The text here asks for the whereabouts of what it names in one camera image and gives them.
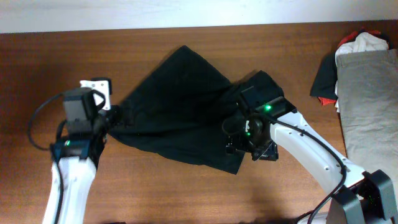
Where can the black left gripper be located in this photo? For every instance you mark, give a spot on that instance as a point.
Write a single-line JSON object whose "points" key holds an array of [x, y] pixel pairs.
{"points": [[114, 114]]}

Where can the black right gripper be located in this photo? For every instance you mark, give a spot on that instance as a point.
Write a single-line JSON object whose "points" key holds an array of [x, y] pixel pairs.
{"points": [[267, 151]]}

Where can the black trousers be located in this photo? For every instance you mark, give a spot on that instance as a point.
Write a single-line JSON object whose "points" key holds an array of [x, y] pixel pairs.
{"points": [[178, 110]]}

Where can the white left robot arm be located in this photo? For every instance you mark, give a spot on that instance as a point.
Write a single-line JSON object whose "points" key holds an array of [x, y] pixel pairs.
{"points": [[75, 163]]}

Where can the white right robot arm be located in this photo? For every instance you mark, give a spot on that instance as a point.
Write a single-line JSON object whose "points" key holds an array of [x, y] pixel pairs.
{"points": [[353, 195]]}

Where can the black garment in pile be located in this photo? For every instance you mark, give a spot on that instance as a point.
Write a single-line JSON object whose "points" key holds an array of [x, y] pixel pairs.
{"points": [[325, 79]]}

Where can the grey folded trousers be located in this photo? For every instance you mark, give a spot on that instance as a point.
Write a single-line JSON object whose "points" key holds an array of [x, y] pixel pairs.
{"points": [[371, 134]]}

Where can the red garment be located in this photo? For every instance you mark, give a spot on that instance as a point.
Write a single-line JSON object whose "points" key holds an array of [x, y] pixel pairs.
{"points": [[351, 38]]}

